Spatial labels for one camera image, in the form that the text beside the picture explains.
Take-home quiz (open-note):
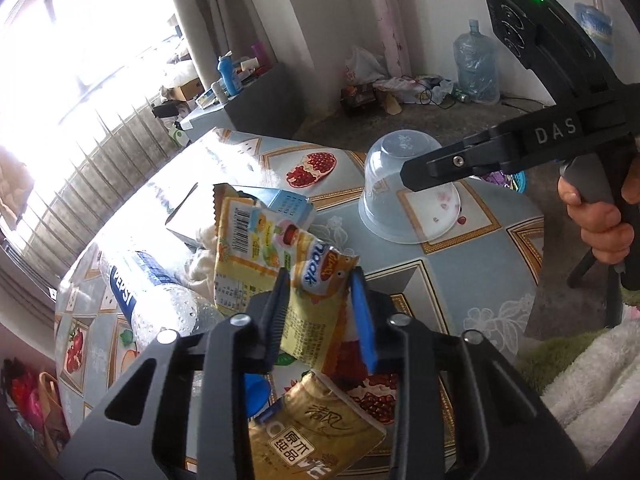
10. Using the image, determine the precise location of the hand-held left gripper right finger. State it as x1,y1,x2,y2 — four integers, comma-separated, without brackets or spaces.
349,266,586,480

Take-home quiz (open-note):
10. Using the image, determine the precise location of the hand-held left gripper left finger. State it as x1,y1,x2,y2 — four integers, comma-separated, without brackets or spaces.
57,267,291,480

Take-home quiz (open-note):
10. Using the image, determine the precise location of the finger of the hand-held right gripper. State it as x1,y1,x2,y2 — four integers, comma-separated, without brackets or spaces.
401,130,521,193

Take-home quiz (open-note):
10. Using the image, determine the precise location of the blue plastic mesh basket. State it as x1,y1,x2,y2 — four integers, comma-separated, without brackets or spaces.
480,167,530,196

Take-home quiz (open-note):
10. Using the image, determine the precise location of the orange yellow snack packet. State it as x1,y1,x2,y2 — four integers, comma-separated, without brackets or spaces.
212,183,360,376

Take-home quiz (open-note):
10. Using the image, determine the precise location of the clear plastic bowl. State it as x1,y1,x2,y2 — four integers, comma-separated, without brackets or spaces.
357,130,463,245

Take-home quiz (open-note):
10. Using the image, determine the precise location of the white tissue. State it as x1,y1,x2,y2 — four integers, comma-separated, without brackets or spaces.
187,222,221,301

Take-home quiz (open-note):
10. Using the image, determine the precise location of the blue white carton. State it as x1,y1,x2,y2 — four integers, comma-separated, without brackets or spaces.
165,182,317,251

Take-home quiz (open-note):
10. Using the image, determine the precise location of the gold tissue packet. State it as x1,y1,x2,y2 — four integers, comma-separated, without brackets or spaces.
247,370,388,480

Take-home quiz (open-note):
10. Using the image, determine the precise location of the clear bottle blue label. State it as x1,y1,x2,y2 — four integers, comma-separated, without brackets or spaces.
97,249,271,417

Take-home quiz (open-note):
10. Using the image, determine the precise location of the person's right hand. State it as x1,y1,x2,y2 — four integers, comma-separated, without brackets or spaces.
557,177,637,267

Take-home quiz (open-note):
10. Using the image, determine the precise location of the floor clutter pile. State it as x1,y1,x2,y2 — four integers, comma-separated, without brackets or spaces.
340,75,471,116

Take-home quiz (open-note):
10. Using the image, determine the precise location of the large clear water jug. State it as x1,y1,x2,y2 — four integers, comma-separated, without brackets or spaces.
574,1,616,61
452,19,501,106

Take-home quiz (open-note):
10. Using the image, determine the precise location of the white plastic bag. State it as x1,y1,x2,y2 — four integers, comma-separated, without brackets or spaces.
344,45,388,86

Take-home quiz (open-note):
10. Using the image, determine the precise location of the pink wallpaper roll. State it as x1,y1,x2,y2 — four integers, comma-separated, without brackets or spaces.
364,0,413,78

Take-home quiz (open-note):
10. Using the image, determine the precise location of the grey cabinet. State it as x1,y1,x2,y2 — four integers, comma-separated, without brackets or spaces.
182,62,313,143

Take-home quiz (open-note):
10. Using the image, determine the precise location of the green shaggy rug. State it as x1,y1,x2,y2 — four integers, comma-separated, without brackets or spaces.
515,332,596,396

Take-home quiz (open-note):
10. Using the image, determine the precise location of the magenta tumbler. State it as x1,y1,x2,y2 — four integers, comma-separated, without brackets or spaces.
250,41,273,73

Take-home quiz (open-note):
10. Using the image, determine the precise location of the metal balcony railing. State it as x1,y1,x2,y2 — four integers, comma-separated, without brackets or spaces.
0,105,191,271

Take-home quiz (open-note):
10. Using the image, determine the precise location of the white fluffy blanket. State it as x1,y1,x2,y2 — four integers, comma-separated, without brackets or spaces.
542,310,640,466

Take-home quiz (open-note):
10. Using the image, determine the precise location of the cardboard box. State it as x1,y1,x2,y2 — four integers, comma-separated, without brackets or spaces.
165,77,206,103

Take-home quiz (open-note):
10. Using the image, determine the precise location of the beige curtain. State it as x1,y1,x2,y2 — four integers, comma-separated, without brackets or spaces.
160,0,311,126

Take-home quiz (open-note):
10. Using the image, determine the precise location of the pile of colourful bags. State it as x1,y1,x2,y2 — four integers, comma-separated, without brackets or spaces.
0,357,71,456

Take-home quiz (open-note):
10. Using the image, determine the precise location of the white bedding pile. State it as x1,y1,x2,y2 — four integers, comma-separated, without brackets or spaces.
160,57,201,88

